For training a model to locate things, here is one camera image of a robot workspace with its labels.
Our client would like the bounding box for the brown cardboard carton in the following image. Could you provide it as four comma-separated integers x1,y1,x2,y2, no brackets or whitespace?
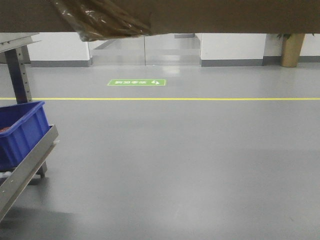
0,0,320,42

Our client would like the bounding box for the grey metal shelf rack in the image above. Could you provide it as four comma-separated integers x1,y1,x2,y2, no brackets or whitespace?
0,32,58,218

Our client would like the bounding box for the green floor sign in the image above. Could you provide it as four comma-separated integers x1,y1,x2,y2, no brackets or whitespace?
107,79,167,86

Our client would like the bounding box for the glass double door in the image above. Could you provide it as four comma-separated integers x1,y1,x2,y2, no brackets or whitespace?
88,33,201,66

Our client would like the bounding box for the blue bin on rack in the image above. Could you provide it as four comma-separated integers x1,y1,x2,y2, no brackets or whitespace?
0,101,50,171

